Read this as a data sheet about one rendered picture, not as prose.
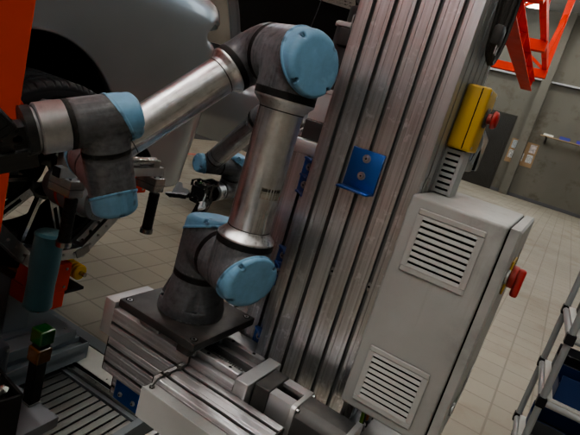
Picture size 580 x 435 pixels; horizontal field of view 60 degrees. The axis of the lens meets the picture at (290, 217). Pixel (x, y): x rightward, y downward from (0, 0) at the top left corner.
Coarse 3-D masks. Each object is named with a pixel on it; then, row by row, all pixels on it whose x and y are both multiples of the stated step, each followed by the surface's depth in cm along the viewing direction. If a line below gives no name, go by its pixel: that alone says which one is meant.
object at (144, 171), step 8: (56, 168) 138; (64, 168) 138; (136, 168) 163; (144, 168) 166; (152, 168) 169; (160, 168) 173; (56, 176) 138; (64, 176) 139; (72, 176) 142; (136, 176) 164
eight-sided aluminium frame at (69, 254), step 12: (84, 228) 186; (96, 228) 185; (108, 228) 189; (0, 240) 151; (12, 240) 155; (72, 240) 183; (84, 240) 182; (96, 240) 186; (12, 252) 156; (24, 252) 160; (72, 252) 178; (84, 252) 182; (24, 264) 162
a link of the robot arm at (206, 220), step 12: (192, 216) 107; (204, 216) 108; (216, 216) 111; (192, 228) 106; (204, 228) 105; (216, 228) 105; (180, 240) 110; (192, 240) 106; (204, 240) 103; (180, 252) 109; (192, 252) 105; (180, 264) 109; (192, 264) 106; (192, 276) 108
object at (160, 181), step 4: (140, 176) 172; (144, 176) 171; (148, 176) 170; (152, 176) 171; (156, 176) 172; (160, 176) 173; (136, 180) 172; (140, 180) 172; (144, 180) 171; (148, 180) 170; (152, 180) 169; (156, 180) 169; (160, 180) 170; (164, 180) 172; (136, 184) 173; (140, 184) 172; (144, 184) 171; (148, 184) 170; (152, 184) 169; (156, 184) 169; (160, 184) 171; (164, 184) 173; (144, 188) 171; (148, 188) 170; (152, 188) 170; (156, 188) 170; (160, 188) 172
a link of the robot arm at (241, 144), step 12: (252, 120) 170; (240, 132) 176; (216, 144) 187; (228, 144) 181; (240, 144) 179; (204, 156) 189; (216, 156) 186; (228, 156) 185; (204, 168) 190; (216, 168) 192
